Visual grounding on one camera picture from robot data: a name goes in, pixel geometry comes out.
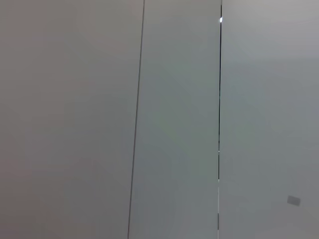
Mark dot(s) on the grey wall switch plate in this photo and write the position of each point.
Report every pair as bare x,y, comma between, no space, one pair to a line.
293,200

